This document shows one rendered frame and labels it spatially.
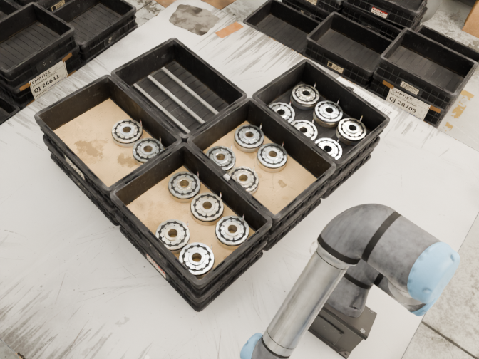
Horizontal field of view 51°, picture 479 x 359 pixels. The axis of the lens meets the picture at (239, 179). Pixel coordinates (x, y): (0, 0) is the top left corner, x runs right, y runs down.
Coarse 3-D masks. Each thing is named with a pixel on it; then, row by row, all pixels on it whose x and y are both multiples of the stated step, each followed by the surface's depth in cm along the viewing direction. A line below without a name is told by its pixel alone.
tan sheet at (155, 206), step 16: (160, 192) 159; (144, 208) 155; (160, 208) 156; (176, 208) 156; (208, 208) 157; (224, 208) 158; (192, 224) 154; (192, 240) 151; (208, 240) 151; (176, 256) 147; (224, 256) 148
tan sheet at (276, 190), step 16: (224, 144) 172; (240, 160) 169; (256, 160) 169; (288, 160) 170; (272, 176) 166; (288, 176) 167; (304, 176) 167; (256, 192) 162; (272, 192) 163; (288, 192) 163; (272, 208) 159
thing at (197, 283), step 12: (180, 144) 158; (168, 156) 155; (144, 168) 152; (132, 180) 149; (228, 180) 152; (240, 192) 150; (120, 204) 144; (252, 204) 148; (132, 216) 142; (264, 216) 146; (144, 228) 140; (264, 228) 144; (156, 240) 140; (252, 240) 141; (168, 252) 137; (240, 252) 139; (228, 264) 138; (192, 276) 133; (204, 276) 134
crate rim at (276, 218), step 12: (264, 108) 169; (216, 120) 165; (276, 120) 167; (192, 144) 158; (204, 156) 156; (324, 156) 160; (216, 168) 154; (324, 180) 157; (288, 204) 149; (276, 216) 146
